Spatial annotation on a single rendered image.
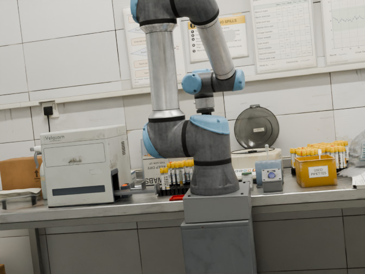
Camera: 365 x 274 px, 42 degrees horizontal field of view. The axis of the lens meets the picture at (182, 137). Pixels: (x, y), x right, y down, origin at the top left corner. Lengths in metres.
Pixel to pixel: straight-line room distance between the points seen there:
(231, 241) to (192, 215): 0.14
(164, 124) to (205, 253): 0.40
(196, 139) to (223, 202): 0.20
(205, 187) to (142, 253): 1.25
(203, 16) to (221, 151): 0.40
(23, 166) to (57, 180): 0.48
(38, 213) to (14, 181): 0.50
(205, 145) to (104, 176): 0.60
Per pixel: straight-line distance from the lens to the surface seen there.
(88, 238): 2.68
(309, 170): 1.83
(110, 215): 1.87
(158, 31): 1.46
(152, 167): 2.14
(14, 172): 2.45
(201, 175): 1.43
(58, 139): 1.95
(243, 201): 1.40
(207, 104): 1.83
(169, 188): 1.94
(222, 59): 1.61
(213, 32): 1.52
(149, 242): 2.59
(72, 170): 1.94
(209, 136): 1.40
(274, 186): 1.77
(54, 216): 1.96
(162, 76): 1.46
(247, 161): 2.06
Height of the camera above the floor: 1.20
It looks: 3 degrees down
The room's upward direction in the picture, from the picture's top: 6 degrees counter-clockwise
